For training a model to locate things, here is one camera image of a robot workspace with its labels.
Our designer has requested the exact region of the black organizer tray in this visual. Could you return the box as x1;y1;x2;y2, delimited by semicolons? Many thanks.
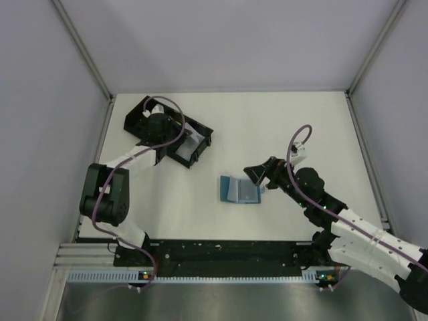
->
124;96;213;168

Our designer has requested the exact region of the white credit card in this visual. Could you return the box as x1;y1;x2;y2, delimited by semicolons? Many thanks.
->
175;133;204;161

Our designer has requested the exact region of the blue card holder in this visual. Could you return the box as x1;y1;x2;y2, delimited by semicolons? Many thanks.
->
219;175;265;204

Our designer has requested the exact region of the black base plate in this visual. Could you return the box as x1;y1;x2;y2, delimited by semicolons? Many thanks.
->
113;239;335;278

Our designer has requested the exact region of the aluminium front rail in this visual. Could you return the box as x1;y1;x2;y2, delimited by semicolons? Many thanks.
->
55;242;419;268

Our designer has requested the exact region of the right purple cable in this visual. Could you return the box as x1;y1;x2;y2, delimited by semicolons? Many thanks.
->
287;125;428;291

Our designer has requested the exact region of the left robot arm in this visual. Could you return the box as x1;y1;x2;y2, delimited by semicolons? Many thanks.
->
79;112;186;249

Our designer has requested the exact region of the right aluminium frame post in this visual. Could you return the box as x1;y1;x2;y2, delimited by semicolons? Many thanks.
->
346;0;410;97

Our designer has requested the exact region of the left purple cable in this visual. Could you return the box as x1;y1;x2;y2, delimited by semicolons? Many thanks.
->
92;96;187;291

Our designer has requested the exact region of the grey slotted cable duct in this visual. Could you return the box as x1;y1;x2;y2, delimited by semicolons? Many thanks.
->
66;269;318;285

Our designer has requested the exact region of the aluminium frame post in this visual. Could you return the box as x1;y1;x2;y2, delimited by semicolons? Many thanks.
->
346;0;410;97
49;0;113;101

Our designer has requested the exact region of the left aluminium frame post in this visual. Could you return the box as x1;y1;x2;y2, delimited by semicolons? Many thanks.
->
49;0;113;101

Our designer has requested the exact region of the purple cable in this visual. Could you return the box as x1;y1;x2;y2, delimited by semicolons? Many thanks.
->
92;96;187;291
287;125;428;291

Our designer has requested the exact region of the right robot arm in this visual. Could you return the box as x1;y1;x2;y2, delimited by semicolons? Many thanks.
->
243;156;427;314

